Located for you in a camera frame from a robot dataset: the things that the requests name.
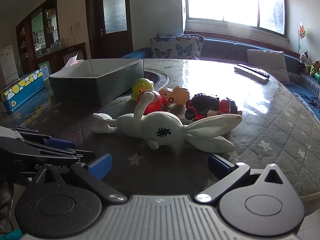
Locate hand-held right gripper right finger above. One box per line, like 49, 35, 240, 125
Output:
194, 154, 288, 203

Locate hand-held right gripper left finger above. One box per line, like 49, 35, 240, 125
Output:
32, 153, 127, 203

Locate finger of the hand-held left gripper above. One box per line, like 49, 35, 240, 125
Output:
23, 141, 97, 162
12, 127, 77, 150

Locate grey cardboard box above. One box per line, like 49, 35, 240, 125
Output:
48, 59, 144, 106

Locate black-haired doll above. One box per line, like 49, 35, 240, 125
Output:
185, 93, 222, 121

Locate white plush rabbit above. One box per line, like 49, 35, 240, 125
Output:
90, 91, 242, 153

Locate tan peanut toy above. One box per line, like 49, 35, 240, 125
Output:
160, 85, 190, 108

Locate red round toy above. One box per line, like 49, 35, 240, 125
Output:
136, 90, 165, 115

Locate green round toy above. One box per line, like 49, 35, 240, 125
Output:
131, 78, 154, 100

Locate blue yellow dotted box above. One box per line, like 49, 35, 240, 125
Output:
0, 69, 45, 113

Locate pink tissue box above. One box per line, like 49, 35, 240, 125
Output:
62, 52, 85, 68

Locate silver remote control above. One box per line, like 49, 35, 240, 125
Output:
234, 66, 268, 83

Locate white fridge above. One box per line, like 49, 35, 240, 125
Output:
0, 45, 20, 84

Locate black remote control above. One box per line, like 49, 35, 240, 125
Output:
236, 64, 270, 78

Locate round built-in cooker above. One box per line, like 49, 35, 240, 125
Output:
117, 70, 170, 98

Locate dark wooden cabinet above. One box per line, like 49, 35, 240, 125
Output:
15, 0, 87, 73

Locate grey pillow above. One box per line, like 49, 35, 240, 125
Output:
246, 49, 291, 83

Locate blue sofa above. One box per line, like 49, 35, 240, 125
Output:
121, 39, 320, 125

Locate large butterfly print pillow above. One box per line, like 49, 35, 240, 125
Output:
151, 36, 204, 60

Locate black white cow plush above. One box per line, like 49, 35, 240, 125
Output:
299, 51, 309, 72

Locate dark wooden door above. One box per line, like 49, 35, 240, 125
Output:
85, 0, 133, 59

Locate plush bear in yellow vest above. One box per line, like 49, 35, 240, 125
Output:
309, 60, 320, 77

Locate small butterfly print pillow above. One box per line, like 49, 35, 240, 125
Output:
157, 32, 200, 39

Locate colourful pinwheel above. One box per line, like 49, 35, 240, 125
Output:
297, 22, 307, 55

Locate window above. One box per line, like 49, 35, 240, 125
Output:
184, 0, 288, 39

